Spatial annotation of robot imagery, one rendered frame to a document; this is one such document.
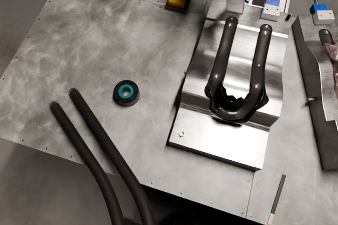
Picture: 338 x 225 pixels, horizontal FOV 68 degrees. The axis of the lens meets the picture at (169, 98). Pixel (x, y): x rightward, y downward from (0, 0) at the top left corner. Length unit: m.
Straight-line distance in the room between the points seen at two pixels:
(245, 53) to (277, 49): 0.10
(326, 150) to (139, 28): 0.71
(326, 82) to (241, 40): 0.27
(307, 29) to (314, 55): 0.12
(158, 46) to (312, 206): 0.67
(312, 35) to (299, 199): 0.51
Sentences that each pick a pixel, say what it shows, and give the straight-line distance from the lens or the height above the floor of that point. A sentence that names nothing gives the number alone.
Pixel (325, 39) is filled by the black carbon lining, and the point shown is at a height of 0.85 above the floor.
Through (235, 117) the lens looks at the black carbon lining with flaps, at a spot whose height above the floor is 0.87.
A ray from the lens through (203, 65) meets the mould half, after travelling 0.73.
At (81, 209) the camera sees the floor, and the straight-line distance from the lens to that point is 1.65.
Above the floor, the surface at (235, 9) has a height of 0.91.
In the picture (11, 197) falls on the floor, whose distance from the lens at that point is 1.84.
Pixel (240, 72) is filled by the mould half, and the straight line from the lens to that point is 0.74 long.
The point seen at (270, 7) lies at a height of 0.92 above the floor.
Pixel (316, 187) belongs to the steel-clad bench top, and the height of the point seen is 0.80.
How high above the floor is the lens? 1.55
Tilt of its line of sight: 69 degrees down
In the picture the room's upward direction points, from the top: 7 degrees counter-clockwise
